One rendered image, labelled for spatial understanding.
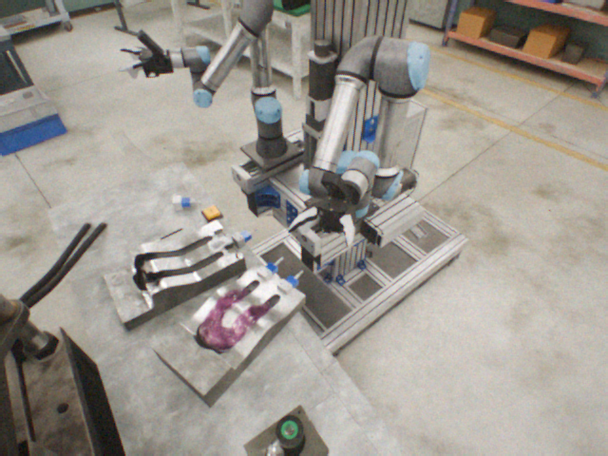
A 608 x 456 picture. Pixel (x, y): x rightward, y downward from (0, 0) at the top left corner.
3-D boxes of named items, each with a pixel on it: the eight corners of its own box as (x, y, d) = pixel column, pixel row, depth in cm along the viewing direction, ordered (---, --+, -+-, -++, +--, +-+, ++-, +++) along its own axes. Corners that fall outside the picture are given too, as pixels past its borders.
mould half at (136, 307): (219, 233, 173) (215, 212, 163) (247, 270, 159) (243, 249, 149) (109, 284, 154) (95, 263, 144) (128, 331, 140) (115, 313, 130)
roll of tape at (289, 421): (297, 452, 107) (297, 449, 104) (272, 442, 108) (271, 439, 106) (307, 424, 112) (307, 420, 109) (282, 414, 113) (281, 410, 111)
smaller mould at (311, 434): (300, 410, 121) (300, 404, 116) (328, 455, 112) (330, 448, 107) (245, 451, 113) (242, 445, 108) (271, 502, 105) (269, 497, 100)
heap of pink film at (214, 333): (242, 284, 147) (239, 273, 141) (275, 309, 139) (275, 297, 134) (190, 332, 133) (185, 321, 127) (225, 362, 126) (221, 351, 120)
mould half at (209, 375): (257, 271, 159) (255, 254, 151) (305, 303, 148) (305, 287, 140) (160, 360, 132) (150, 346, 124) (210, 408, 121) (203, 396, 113)
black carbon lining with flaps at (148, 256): (211, 237, 163) (206, 221, 156) (227, 260, 154) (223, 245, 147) (130, 273, 149) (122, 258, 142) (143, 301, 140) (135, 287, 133)
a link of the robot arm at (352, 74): (342, 21, 104) (292, 191, 110) (380, 28, 101) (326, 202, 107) (351, 40, 115) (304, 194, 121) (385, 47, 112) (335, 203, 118)
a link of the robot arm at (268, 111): (258, 140, 166) (256, 111, 156) (255, 123, 175) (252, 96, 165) (285, 136, 168) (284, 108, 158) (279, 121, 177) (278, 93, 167)
